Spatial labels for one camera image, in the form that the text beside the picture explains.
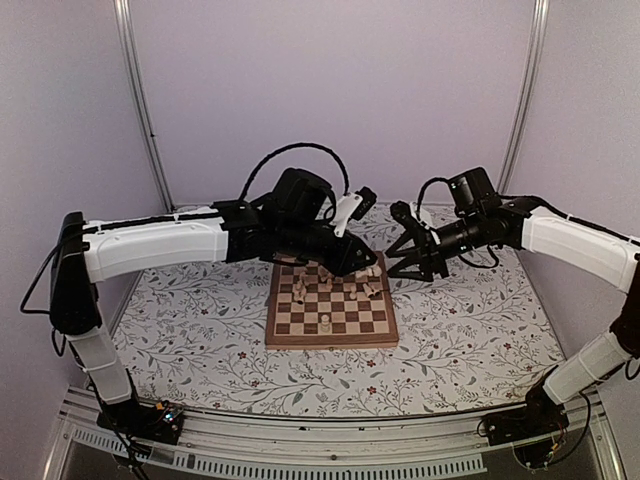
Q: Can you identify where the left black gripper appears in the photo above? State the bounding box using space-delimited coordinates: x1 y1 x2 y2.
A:
278 219 378 278

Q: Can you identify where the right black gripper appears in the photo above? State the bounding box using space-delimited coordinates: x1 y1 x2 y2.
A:
386 212 486 283

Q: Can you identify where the wooden chess board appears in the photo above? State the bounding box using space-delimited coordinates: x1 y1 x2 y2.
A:
265 253 399 350

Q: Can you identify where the light wooden king piece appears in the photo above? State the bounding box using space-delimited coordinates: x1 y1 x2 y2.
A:
318 314 332 334

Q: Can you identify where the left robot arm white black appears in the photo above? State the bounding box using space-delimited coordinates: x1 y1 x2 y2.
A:
43 192 375 434

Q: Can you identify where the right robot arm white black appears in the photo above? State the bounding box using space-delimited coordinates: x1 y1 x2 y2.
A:
387 167 639 436

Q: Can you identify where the light chess piece cluster centre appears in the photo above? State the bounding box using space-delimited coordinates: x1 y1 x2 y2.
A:
318 269 334 290

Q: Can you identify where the lying light pawn piece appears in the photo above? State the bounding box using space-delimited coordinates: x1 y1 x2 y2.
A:
367 265 382 277

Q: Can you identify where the lying light bishop piece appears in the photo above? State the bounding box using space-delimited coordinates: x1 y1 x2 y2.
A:
363 283 379 298

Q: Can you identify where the floral patterned table mat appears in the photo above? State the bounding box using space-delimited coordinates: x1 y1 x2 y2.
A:
89 202 569 419

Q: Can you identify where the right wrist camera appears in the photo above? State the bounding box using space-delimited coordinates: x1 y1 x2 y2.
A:
390 201 425 231

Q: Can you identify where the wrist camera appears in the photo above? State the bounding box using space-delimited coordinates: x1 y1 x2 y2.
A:
390 201 425 231
330 186 377 237

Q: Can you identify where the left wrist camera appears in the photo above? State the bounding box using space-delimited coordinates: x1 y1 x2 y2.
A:
330 186 377 237

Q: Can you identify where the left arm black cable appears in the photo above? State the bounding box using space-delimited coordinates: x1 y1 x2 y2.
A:
238 142 351 201

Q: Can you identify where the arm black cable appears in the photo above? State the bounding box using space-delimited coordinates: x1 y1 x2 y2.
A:
238 142 351 201
417 177 454 216

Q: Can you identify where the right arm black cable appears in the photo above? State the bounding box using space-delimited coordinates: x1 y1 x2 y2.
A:
417 177 454 216

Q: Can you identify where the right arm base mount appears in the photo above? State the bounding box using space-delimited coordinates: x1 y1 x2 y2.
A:
481 386 569 469

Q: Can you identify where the aluminium front rail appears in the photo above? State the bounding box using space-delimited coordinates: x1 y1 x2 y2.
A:
45 388 626 479

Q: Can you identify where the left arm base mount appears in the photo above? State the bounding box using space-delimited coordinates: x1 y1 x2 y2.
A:
95 391 184 445

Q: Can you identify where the right aluminium frame post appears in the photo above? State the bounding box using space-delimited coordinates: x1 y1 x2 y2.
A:
496 0 550 194

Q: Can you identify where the aluminium frame post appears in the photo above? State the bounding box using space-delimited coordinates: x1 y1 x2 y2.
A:
113 0 176 212
496 0 550 194

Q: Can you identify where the left aluminium frame post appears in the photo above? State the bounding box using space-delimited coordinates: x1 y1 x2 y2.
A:
113 0 176 212

